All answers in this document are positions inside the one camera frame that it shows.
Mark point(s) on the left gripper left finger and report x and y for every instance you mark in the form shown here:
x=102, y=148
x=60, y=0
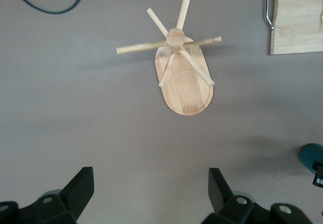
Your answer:
x=50, y=209

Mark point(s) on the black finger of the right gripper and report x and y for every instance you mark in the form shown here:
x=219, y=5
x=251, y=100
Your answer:
x=318, y=173

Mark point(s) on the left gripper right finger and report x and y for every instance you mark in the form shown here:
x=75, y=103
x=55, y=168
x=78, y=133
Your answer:
x=239, y=211

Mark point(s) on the dark green cup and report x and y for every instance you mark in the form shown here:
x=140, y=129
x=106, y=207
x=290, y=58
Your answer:
x=310, y=156

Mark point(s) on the wooden cup rack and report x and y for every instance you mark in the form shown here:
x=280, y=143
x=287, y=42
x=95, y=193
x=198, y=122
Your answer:
x=188, y=92

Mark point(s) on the brown table cover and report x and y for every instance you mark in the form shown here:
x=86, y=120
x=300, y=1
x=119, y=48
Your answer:
x=75, y=108

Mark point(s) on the bamboo cutting board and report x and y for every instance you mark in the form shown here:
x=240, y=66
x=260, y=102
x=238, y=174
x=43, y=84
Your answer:
x=297, y=19

